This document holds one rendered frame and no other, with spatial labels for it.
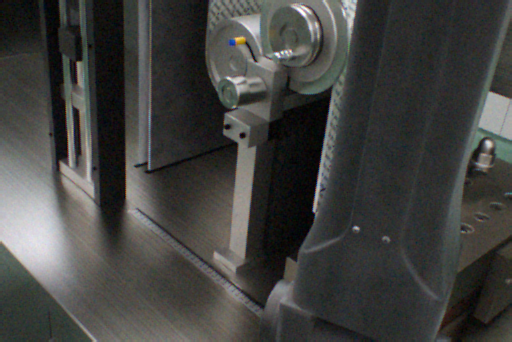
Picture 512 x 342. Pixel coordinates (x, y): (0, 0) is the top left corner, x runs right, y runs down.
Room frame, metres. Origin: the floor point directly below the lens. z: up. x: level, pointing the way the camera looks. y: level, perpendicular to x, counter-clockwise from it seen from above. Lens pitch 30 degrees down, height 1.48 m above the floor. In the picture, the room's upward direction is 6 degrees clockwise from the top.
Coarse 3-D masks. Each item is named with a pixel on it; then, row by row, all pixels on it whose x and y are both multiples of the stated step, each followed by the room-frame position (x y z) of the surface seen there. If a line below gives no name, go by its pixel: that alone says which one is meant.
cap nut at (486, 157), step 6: (486, 138) 0.91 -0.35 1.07; (492, 138) 0.91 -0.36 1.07; (480, 144) 0.91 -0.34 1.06; (486, 144) 0.90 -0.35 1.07; (492, 144) 0.90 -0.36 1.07; (474, 150) 0.91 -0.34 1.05; (480, 150) 0.90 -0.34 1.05; (486, 150) 0.90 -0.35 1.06; (492, 150) 0.90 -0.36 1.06; (474, 156) 0.91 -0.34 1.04; (480, 156) 0.90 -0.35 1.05; (486, 156) 0.89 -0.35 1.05; (492, 156) 0.90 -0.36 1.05; (474, 162) 0.90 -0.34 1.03; (480, 162) 0.90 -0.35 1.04; (486, 162) 0.89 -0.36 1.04; (492, 162) 0.90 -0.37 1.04
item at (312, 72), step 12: (276, 0) 0.79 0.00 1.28; (288, 0) 0.78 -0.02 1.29; (300, 0) 0.76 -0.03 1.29; (312, 0) 0.75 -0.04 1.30; (324, 12) 0.74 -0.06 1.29; (324, 24) 0.74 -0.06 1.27; (324, 36) 0.73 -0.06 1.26; (336, 36) 0.72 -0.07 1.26; (324, 48) 0.73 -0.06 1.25; (324, 60) 0.73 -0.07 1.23; (288, 72) 0.77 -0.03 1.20; (300, 72) 0.75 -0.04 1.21; (312, 72) 0.74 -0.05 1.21; (324, 72) 0.73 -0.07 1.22
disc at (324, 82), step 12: (264, 0) 0.81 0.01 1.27; (324, 0) 0.74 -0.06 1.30; (336, 0) 0.73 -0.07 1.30; (264, 12) 0.81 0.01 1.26; (336, 12) 0.73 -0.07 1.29; (264, 24) 0.81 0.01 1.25; (336, 24) 0.73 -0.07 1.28; (348, 24) 0.72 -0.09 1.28; (264, 36) 0.80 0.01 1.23; (348, 36) 0.71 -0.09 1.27; (264, 48) 0.80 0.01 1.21; (336, 48) 0.72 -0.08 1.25; (348, 48) 0.71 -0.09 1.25; (336, 60) 0.72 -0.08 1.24; (336, 72) 0.72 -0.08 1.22; (288, 84) 0.77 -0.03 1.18; (300, 84) 0.76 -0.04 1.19; (312, 84) 0.74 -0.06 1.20; (324, 84) 0.73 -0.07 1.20
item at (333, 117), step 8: (336, 88) 0.72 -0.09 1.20; (336, 96) 0.73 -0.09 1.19; (336, 104) 0.73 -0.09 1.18; (336, 112) 0.73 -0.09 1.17; (328, 120) 0.72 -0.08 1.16; (336, 120) 0.73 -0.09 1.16; (328, 128) 0.72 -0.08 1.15; (336, 128) 0.73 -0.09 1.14; (328, 136) 0.72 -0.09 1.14; (328, 144) 0.73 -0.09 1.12; (328, 152) 0.73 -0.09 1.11; (328, 160) 0.73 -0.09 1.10; (320, 168) 0.73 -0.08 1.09; (328, 168) 0.73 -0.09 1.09; (320, 176) 0.72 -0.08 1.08; (328, 176) 0.73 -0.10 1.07; (320, 184) 0.72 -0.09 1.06; (320, 192) 0.73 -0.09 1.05; (320, 200) 0.73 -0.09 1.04
